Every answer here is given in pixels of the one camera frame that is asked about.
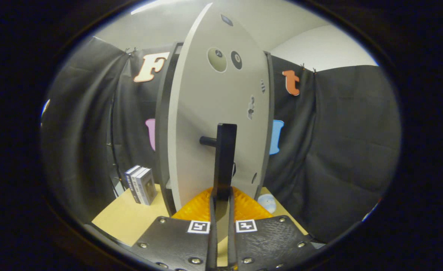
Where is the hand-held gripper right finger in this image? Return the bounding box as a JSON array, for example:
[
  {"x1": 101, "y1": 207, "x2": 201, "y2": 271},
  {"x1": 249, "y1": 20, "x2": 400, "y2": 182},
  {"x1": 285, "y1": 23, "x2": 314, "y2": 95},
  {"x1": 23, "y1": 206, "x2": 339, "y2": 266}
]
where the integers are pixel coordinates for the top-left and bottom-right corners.
[{"x1": 227, "y1": 186, "x2": 318, "y2": 271}]

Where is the black backdrop stand pole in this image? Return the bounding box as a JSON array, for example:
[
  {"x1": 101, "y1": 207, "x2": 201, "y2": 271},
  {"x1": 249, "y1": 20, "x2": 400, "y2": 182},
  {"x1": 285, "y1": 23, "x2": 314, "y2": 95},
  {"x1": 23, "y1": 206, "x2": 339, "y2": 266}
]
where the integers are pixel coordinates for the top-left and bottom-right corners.
[{"x1": 109, "y1": 90, "x2": 123, "y2": 198}]

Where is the black door handle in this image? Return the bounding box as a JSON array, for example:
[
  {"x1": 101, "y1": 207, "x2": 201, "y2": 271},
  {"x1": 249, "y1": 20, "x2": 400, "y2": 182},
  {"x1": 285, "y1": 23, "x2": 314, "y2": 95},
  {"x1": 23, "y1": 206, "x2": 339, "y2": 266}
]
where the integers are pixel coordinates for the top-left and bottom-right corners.
[{"x1": 200, "y1": 123, "x2": 238, "y2": 202}]

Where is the dark blue book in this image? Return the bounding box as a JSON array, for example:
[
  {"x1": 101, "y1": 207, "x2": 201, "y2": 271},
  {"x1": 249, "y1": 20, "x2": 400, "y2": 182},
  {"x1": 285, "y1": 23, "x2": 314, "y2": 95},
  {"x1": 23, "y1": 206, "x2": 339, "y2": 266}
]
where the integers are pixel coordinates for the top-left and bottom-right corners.
[{"x1": 125, "y1": 165, "x2": 141, "y2": 200}]

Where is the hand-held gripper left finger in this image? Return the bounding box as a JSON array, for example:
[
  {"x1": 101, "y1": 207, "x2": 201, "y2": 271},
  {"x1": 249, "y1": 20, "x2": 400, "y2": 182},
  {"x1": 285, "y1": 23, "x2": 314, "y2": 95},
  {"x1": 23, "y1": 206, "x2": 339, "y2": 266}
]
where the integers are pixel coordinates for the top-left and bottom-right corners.
[{"x1": 131, "y1": 187, "x2": 217, "y2": 271}]

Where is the pale blue round object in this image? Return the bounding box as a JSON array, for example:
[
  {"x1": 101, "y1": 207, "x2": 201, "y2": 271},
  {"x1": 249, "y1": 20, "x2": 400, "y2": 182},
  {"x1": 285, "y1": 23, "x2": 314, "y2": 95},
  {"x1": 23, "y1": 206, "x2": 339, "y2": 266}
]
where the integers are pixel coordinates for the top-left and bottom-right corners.
[{"x1": 257, "y1": 194, "x2": 278, "y2": 214}]

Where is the grey blue book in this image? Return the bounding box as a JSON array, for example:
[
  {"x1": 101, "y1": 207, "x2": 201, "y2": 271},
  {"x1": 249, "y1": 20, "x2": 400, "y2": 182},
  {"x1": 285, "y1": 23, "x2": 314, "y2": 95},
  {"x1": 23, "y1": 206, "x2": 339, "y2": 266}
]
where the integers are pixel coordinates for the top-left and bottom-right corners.
[{"x1": 136, "y1": 168, "x2": 158, "y2": 206}]

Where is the black backdrop cloth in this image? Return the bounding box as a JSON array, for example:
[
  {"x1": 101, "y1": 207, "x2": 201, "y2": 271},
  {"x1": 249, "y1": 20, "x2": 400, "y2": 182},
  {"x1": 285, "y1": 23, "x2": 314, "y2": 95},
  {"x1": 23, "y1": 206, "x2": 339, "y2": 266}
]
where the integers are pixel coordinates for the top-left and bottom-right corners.
[{"x1": 41, "y1": 37, "x2": 402, "y2": 243}]

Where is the dark grey cabinet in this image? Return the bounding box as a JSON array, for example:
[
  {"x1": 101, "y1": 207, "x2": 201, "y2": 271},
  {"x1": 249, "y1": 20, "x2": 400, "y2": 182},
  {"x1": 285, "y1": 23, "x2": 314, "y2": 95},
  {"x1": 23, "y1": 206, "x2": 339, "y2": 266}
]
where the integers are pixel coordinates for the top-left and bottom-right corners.
[{"x1": 155, "y1": 42, "x2": 275, "y2": 217}]

